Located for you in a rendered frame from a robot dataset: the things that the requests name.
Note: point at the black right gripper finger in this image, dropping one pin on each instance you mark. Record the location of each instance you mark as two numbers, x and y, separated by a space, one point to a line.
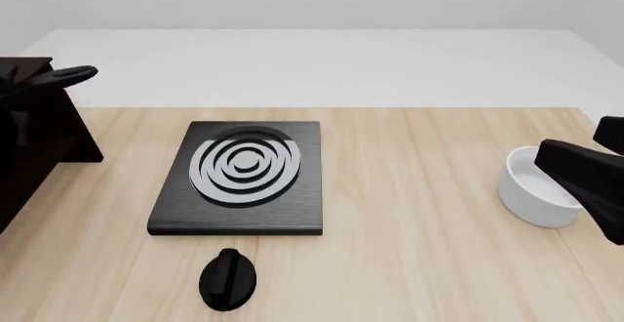
612 133
590 186

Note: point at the black frying pan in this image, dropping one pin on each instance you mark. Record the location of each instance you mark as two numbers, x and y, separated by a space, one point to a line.
73 74

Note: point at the white round bowl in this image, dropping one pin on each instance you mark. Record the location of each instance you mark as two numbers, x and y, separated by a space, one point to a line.
526 205

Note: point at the round black stove knob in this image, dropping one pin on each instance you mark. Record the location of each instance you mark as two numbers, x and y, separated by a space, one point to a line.
226 281

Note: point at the flat black stove plate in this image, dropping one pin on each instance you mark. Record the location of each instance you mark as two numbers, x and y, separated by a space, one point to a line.
170 208

